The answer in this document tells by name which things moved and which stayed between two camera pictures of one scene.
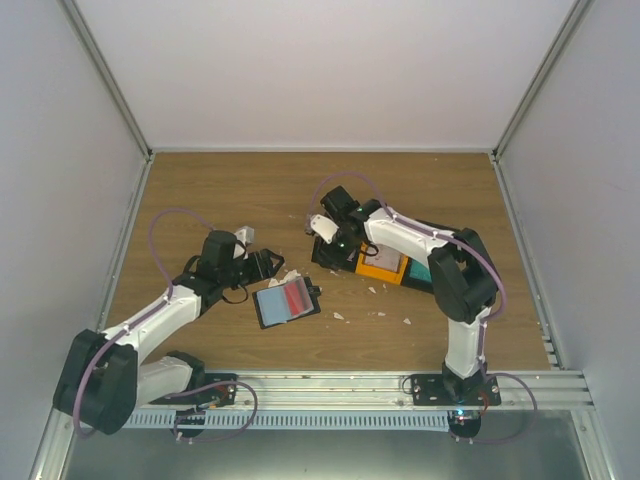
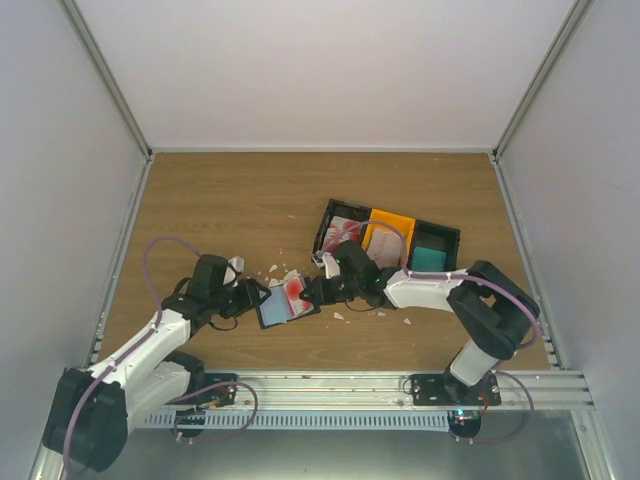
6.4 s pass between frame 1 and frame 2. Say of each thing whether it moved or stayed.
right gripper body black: moved
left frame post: stayed
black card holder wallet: stayed
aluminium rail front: stayed
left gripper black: moved
